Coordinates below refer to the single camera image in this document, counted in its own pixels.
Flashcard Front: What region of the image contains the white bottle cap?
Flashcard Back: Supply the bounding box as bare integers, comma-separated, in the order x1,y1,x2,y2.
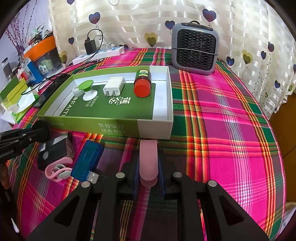
72,86,84,97

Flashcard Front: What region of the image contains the green white round knob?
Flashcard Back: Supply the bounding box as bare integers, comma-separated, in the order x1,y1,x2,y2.
78,80,98,101

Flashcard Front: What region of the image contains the white wall charger plug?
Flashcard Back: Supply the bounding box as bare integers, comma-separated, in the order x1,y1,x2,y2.
103,76,125,97

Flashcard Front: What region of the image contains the pink oblong case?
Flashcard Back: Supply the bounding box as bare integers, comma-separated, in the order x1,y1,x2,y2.
139,140,159,188

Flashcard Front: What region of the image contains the red capped small jar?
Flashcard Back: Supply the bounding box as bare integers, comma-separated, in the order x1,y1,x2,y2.
133,69,151,98

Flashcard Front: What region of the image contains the black square device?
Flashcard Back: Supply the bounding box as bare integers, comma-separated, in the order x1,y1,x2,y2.
37,136,73,171

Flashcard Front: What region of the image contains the green white tissue pack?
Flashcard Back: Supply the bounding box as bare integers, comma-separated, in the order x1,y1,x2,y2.
1,90,39,125

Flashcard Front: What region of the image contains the yellow green box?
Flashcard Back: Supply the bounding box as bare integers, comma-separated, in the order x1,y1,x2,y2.
1,76,28,109

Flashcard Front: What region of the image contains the black smartphone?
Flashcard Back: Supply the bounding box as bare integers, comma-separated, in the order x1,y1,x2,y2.
33,74,70,109

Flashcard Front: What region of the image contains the blue carton box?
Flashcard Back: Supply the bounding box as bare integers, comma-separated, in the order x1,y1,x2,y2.
22,57,44,86

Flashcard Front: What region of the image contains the blue usb card reader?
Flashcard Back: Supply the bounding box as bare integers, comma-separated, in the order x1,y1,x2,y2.
70,140,104,184

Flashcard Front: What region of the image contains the orange lidded storage bin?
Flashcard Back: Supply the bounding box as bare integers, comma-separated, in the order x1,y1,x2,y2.
23,36,63,77

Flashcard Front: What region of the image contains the plaid pink green tablecloth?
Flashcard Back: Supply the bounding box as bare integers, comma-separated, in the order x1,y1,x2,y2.
8,48,287,240

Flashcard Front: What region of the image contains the black power adapter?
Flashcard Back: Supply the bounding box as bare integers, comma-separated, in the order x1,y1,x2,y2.
84,38,97,55

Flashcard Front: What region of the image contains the white power strip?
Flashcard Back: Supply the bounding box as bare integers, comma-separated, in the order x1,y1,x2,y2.
72,46,125,65

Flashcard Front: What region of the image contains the green shallow cardboard box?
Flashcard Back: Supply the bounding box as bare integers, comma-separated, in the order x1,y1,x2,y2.
37,66,174,140

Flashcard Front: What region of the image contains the wooden cabinet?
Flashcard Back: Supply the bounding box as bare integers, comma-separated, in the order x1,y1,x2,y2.
269,93,296,202

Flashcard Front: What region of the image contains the grey mini fan heater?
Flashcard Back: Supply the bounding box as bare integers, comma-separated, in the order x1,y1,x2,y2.
171,21,219,75

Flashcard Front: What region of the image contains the heart patterned white curtain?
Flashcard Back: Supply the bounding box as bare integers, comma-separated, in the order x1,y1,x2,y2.
48,1,295,117

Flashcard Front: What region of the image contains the pink white cable clip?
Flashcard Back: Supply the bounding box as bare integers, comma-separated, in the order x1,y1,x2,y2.
45,157,73,182

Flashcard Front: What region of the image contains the black charging cable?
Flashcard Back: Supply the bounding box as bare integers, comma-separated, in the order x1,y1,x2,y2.
21,28,105,95

